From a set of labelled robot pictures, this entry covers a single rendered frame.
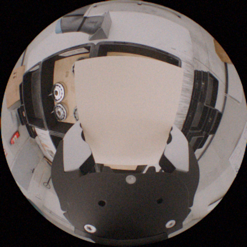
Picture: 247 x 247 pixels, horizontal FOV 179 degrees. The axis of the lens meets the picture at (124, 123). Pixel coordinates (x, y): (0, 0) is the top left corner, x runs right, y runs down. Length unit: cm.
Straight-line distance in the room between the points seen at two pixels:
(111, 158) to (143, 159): 5
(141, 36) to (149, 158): 59
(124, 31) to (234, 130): 293
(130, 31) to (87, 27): 26
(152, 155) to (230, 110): 289
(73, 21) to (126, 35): 32
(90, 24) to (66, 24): 12
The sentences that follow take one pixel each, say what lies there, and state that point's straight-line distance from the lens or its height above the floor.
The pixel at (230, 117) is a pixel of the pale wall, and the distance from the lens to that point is 295.
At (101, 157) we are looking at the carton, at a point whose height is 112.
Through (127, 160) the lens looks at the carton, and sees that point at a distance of 15.
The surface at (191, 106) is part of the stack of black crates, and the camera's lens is 120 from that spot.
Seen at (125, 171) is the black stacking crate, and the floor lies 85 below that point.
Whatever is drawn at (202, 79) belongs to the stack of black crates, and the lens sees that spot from 112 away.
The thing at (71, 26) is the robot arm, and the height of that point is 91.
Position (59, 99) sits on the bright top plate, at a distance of 48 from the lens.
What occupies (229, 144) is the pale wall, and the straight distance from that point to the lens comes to 296.
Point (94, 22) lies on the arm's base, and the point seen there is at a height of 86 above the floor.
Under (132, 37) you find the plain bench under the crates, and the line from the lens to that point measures 58.
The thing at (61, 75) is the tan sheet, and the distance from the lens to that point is 49.
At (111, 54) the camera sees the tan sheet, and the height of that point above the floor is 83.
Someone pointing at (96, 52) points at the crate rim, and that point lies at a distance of 31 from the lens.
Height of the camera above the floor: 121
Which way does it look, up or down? 60 degrees down
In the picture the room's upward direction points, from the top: 180 degrees counter-clockwise
